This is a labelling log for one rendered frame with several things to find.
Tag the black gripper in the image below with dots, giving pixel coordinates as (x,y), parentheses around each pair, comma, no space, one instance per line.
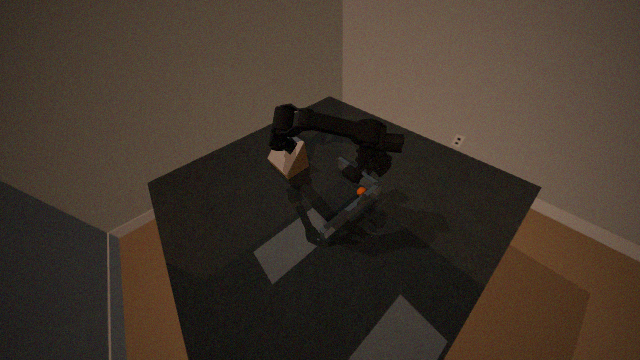
(354,174)

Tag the low clear corner walls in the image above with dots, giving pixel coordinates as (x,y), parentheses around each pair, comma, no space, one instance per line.
(366,183)

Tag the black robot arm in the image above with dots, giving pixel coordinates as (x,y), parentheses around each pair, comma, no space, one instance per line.
(369,134)

